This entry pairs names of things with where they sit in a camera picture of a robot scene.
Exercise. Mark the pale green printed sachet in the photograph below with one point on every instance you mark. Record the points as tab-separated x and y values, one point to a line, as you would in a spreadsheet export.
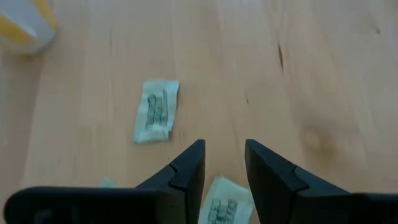
157	112
224	199
107	183

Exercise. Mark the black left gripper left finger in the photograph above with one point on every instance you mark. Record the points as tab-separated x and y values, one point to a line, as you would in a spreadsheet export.
168	199

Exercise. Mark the yellow ceramic mug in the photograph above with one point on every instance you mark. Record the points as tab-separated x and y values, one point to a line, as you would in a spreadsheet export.
21	28

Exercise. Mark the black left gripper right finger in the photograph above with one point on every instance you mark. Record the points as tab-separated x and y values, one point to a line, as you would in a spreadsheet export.
280	196

